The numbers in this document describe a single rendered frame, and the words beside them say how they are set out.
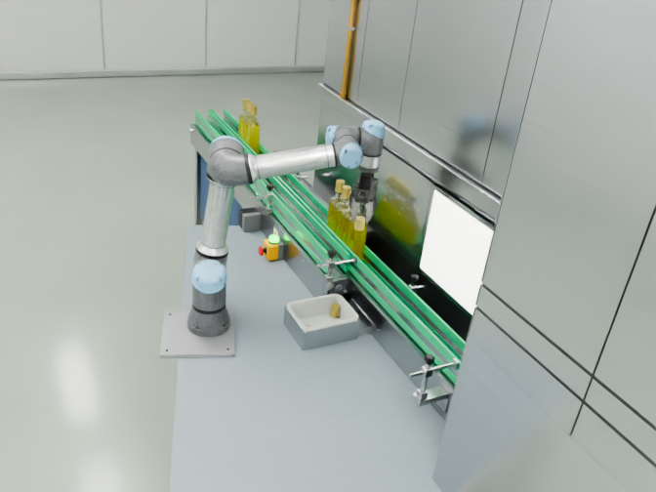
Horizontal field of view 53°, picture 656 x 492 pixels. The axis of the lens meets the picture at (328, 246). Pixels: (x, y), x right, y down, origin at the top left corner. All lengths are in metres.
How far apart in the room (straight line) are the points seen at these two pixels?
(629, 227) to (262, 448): 1.19
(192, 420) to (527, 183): 1.19
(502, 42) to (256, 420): 1.32
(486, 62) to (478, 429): 1.06
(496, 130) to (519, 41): 0.26
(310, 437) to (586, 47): 1.30
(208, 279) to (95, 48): 6.04
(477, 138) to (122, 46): 6.37
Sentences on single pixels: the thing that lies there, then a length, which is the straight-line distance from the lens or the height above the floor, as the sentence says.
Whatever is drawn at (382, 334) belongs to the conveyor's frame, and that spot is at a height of 0.80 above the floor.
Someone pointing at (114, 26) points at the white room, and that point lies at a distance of 8.06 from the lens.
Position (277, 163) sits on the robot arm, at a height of 1.40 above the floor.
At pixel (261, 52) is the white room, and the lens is 8.59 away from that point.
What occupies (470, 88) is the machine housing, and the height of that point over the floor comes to 1.66.
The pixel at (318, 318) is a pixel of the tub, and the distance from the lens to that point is 2.45.
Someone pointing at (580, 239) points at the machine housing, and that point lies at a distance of 1.34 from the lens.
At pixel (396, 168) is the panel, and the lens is 2.46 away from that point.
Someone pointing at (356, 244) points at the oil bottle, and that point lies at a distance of 2.51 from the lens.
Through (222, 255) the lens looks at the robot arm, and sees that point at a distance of 2.34.
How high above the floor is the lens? 2.17
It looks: 29 degrees down
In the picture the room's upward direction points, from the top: 6 degrees clockwise
